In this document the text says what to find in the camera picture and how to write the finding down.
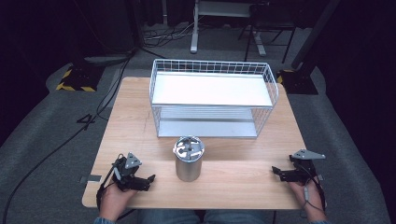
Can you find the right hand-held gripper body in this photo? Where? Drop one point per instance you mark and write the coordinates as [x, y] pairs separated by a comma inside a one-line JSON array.
[[303, 169]]

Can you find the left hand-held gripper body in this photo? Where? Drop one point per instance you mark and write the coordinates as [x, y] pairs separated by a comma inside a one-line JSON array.
[[126, 172]]

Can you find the person's left hand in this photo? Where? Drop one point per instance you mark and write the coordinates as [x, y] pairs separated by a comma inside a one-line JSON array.
[[114, 200]]

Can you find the person's right hand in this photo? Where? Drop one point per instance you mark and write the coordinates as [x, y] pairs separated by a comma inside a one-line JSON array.
[[311, 199]]

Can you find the grey tape piece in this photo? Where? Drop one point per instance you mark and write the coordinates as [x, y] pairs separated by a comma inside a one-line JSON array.
[[93, 178]]

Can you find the steel canister with lid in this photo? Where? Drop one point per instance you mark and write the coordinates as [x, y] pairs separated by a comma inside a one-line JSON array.
[[188, 163]]

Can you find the person's blue jeans legs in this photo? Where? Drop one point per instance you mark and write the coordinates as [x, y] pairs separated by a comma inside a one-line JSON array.
[[236, 217]]

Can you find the black yellow striped stand base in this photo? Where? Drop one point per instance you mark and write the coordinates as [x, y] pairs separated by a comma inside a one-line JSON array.
[[79, 79], [297, 82]]

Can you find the black slanted stand post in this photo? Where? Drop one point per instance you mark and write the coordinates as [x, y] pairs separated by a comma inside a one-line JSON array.
[[314, 34]]

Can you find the black metal chair frame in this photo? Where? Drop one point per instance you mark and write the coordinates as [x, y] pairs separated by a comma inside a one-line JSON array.
[[267, 26]]

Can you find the white desk frame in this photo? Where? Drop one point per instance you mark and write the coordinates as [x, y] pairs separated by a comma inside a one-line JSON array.
[[195, 34]]

